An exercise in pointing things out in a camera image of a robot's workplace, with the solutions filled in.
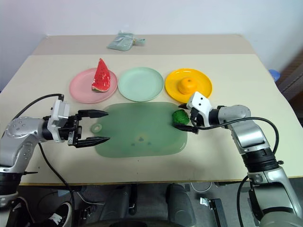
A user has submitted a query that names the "blue round container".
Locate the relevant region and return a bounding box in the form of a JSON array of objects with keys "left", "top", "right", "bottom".
[{"left": 268, "top": 69, "right": 282, "bottom": 82}]

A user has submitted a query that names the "red watermelon slice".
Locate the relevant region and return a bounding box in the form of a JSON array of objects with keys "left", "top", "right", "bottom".
[{"left": 91, "top": 58, "right": 111, "bottom": 93}]

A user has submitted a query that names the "brown wooden furniture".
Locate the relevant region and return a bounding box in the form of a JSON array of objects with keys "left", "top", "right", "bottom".
[{"left": 276, "top": 55, "right": 303, "bottom": 102}]

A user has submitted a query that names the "teal fabric pouch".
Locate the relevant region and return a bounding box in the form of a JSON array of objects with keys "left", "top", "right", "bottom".
[{"left": 106, "top": 30, "right": 146, "bottom": 52}]

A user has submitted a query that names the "pink plate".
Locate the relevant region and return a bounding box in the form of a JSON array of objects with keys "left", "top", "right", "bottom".
[{"left": 69, "top": 68, "right": 118, "bottom": 105}]

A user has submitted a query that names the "dark green vegetable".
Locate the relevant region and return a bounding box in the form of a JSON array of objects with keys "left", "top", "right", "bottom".
[{"left": 171, "top": 109, "right": 190, "bottom": 125}]

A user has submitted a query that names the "orange mandarin fruit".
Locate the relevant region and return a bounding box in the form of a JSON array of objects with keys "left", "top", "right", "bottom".
[{"left": 178, "top": 77, "right": 198, "bottom": 95}]

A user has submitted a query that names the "translucent green cutting board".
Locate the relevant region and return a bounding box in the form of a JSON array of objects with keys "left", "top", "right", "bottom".
[{"left": 90, "top": 101, "right": 189, "bottom": 158}]

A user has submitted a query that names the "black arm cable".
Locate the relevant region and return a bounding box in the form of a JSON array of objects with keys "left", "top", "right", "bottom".
[
  {"left": 37, "top": 142, "right": 76, "bottom": 227},
  {"left": 196, "top": 117, "right": 285, "bottom": 227},
  {"left": 0, "top": 94, "right": 65, "bottom": 139}
]

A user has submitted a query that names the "white cable under table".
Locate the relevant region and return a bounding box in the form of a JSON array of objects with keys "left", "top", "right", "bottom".
[{"left": 190, "top": 181, "right": 213, "bottom": 192}]

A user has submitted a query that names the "pale green plate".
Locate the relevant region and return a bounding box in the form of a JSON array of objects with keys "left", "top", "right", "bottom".
[{"left": 117, "top": 67, "right": 164, "bottom": 103}]

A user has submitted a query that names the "black metal bracket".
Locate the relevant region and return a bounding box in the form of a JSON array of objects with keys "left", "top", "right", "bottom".
[{"left": 200, "top": 197, "right": 225, "bottom": 227}]

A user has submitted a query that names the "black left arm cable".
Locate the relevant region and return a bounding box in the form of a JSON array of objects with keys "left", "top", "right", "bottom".
[
  {"left": 0, "top": 94, "right": 65, "bottom": 139},
  {"left": 37, "top": 142, "right": 76, "bottom": 227}
]

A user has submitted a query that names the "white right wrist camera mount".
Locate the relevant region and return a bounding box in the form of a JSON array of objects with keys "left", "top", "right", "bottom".
[{"left": 186, "top": 91, "right": 215, "bottom": 127}]

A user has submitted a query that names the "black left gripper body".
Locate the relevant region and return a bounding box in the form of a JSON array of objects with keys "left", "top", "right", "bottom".
[{"left": 58, "top": 113, "right": 83, "bottom": 147}]

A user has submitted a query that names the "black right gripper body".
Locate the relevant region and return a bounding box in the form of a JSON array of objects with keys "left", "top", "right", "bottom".
[{"left": 189, "top": 107, "right": 202, "bottom": 128}]

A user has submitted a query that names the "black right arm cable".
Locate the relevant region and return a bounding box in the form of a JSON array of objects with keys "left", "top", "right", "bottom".
[{"left": 196, "top": 117, "right": 285, "bottom": 227}]

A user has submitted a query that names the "black table post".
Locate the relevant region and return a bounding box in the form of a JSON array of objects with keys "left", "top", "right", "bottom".
[{"left": 128, "top": 184, "right": 138, "bottom": 216}]

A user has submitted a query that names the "black and white sneaker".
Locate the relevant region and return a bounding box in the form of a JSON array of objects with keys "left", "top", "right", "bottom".
[
  {"left": 46, "top": 202, "right": 74, "bottom": 227},
  {"left": 6, "top": 197, "right": 34, "bottom": 227}
]

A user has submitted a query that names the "yellow plate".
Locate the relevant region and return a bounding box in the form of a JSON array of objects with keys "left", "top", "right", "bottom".
[{"left": 165, "top": 68, "right": 213, "bottom": 105}]

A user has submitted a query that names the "dark grey rounded leg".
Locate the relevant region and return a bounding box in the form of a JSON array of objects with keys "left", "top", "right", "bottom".
[
  {"left": 166, "top": 183, "right": 197, "bottom": 227},
  {"left": 97, "top": 184, "right": 132, "bottom": 223}
]

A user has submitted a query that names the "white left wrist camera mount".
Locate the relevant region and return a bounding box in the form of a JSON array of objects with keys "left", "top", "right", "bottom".
[{"left": 46, "top": 99, "right": 71, "bottom": 143}]

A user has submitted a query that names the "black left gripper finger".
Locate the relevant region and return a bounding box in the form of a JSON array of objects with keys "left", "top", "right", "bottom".
[
  {"left": 76, "top": 109, "right": 109, "bottom": 119},
  {"left": 75, "top": 136, "right": 111, "bottom": 148}
]

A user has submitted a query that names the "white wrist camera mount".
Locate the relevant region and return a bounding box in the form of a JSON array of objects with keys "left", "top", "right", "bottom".
[
  {"left": 186, "top": 91, "right": 215, "bottom": 127},
  {"left": 46, "top": 99, "right": 71, "bottom": 143}
]

